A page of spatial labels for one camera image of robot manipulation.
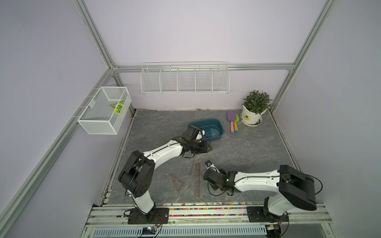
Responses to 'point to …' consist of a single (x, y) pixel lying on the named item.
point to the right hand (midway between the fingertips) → (213, 175)
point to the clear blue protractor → (214, 132)
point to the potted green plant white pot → (254, 105)
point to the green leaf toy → (117, 107)
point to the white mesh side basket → (99, 117)
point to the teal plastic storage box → (213, 127)
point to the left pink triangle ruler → (178, 183)
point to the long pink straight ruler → (197, 180)
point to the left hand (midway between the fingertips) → (210, 150)
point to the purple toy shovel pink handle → (231, 117)
